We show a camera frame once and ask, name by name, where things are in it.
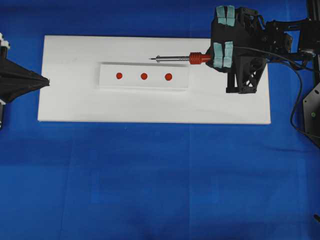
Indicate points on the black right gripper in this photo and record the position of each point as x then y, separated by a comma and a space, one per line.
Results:
241, 44

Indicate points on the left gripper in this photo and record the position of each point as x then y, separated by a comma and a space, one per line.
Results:
15, 80

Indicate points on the red handled soldering iron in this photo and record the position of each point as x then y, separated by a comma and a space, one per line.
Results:
194, 58

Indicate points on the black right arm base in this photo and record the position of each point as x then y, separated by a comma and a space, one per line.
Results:
311, 113

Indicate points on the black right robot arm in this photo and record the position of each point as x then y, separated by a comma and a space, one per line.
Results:
305, 44

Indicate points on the white foam board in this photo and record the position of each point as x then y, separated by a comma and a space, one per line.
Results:
71, 64

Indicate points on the white raised strip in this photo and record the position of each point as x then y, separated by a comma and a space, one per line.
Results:
130, 76

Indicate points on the black object bottom right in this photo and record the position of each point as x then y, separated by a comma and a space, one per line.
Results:
316, 217

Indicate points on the black aluminium frame post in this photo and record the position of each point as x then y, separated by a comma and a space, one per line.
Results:
313, 9

